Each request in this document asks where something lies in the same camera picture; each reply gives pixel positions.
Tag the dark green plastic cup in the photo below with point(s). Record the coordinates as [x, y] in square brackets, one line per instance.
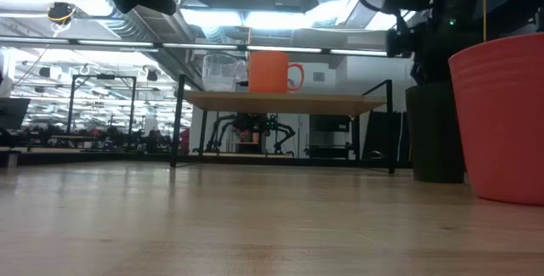
[433, 140]

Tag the orange plastic mug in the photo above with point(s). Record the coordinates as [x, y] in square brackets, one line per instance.
[268, 72]

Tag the black monitor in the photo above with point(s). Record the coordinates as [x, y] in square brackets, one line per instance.
[10, 112]

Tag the black background robot arms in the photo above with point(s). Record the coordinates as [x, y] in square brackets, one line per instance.
[251, 125]

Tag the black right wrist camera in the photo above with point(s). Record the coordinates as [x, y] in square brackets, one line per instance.
[399, 42]

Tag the red ribbed plastic cup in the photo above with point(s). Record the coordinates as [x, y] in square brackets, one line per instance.
[501, 119]

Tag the black metal frame stand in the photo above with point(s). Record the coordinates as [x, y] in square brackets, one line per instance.
[104, 76]

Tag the wooden shelf with black frame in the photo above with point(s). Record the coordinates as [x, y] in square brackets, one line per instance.
[297, 103]

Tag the dark cabinet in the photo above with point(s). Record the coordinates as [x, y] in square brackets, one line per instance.
[329, 125]

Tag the long ceiling light strip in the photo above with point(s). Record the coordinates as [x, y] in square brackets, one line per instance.
[285, 49]

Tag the black panel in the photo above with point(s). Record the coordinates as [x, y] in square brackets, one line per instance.
[382, 136]

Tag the clear glass cup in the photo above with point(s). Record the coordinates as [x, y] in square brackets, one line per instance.
[219, 74]

